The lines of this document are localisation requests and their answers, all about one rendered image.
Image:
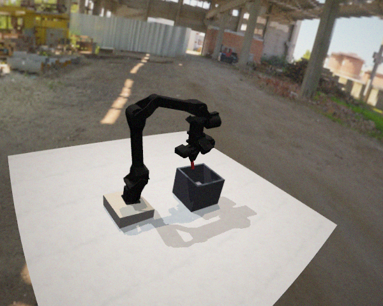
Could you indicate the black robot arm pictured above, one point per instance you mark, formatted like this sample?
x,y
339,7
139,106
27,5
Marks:
x,y
136,116

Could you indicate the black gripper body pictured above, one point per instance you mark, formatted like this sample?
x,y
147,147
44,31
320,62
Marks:
x,y
186,151

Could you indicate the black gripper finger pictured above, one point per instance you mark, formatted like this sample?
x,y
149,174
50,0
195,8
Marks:
x,y
192,156
195,156

